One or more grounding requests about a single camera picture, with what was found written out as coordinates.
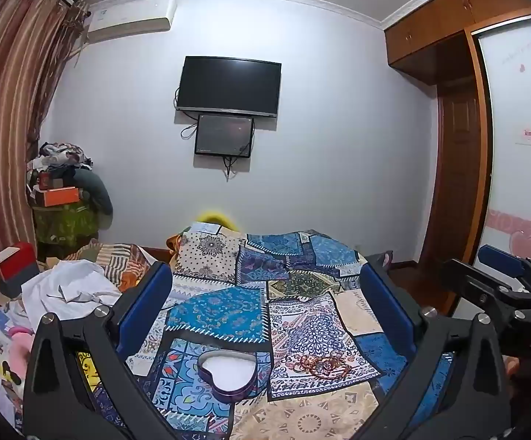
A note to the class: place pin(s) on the yellow round object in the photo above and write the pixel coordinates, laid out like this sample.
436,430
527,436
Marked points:
215,217

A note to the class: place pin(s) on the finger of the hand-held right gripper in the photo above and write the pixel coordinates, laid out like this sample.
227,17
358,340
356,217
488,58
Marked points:
471,279
501,260

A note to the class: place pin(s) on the dark cloth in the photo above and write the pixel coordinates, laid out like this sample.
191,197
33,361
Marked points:
383,257

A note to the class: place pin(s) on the red box with white lid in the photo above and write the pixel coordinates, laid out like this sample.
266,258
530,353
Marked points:
17,268

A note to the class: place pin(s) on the patchwork printed blanket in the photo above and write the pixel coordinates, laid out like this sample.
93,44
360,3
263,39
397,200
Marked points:
228,302

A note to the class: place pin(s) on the yellow cartoon sheet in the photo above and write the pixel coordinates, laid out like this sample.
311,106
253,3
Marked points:
86,371

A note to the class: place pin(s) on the striped orange cloth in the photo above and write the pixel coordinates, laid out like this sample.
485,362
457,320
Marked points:
123,261

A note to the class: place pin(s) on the white heart-printed sliding door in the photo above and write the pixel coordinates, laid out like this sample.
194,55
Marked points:
522,169

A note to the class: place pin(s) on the person's right hand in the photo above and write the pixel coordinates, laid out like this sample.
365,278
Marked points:
513,366

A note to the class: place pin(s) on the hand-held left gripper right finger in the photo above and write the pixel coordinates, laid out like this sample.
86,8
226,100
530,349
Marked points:
384,305

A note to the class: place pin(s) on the white cloth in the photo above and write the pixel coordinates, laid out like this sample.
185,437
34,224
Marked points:
68,284

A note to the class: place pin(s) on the white air conditioner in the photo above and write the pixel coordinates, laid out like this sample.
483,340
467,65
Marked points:
132,18

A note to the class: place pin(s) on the small black wall monitor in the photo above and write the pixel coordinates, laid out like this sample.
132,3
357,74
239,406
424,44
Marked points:
224,134

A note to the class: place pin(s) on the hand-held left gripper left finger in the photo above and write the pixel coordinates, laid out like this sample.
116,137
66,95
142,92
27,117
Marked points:
148,305

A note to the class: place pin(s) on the orange box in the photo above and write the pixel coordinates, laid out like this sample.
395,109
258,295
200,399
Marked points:
61,196

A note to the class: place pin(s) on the black wall television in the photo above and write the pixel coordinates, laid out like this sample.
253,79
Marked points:
228,85

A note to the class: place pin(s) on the wooden wardrobe cabinet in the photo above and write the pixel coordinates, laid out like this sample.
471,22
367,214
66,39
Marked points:
435,32

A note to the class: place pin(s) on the brown wooden door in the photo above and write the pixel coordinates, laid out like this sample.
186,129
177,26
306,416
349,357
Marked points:
458,169

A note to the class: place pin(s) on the grey jacket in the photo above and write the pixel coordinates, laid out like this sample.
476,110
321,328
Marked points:
95,190

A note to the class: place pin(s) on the purple heart-shaped tin box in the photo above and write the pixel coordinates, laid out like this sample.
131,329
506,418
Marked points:
228,376

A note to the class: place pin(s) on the pile of folded clothes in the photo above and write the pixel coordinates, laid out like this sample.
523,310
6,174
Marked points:
61,158

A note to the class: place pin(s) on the striped brown curtain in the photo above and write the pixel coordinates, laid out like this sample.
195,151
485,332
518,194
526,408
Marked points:
8,101

